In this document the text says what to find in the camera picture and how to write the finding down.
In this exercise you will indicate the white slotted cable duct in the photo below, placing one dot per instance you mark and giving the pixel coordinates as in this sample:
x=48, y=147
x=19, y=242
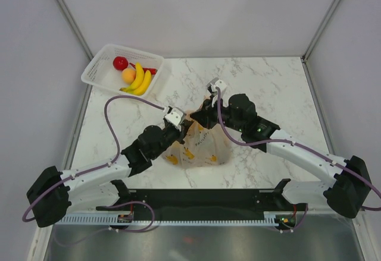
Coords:
x=113, y=219

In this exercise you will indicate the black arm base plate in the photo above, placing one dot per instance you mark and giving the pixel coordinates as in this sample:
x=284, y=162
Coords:
x=203, y=204

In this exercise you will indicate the white plastic fruit basket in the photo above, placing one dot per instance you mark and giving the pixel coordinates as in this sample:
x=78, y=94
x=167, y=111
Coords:
x=101, y=73

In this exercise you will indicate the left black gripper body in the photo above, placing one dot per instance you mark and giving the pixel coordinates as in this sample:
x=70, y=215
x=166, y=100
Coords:
x=170, y=135

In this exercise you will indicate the fake yellow banana bunch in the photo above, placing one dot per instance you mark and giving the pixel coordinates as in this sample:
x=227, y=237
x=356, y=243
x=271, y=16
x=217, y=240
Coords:
x=140, y=84

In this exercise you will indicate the peach banana-print plastic bag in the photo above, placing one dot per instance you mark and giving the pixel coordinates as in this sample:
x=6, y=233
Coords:
x=201, y=147

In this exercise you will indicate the aluminium frame rail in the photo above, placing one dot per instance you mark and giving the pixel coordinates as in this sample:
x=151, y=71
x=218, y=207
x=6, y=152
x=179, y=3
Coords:
x=344, y=199

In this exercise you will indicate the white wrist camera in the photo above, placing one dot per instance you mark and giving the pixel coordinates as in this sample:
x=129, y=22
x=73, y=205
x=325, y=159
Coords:
x=174, y=116
x=216, y=88

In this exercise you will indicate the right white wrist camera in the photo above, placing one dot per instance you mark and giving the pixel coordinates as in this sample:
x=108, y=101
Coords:
x=216, y=88

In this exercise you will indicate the fake red chili pepper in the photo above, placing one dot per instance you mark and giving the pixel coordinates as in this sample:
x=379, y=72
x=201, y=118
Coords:
x=153, y=71

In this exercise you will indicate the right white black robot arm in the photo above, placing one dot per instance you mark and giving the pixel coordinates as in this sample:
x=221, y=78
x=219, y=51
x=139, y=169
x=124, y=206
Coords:
x=268, y=137

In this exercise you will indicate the fake orange fruit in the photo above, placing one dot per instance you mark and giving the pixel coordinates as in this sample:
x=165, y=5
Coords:
x=128, y=75

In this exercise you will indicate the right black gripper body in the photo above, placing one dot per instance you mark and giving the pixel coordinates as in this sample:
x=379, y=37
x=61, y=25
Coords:
x=211, y=115

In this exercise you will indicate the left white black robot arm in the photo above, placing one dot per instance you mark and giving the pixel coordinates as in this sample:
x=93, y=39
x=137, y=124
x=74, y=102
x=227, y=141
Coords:
x=56, y=193

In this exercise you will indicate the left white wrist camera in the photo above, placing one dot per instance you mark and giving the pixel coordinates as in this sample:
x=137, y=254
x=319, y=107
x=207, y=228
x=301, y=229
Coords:
x=174, y=116

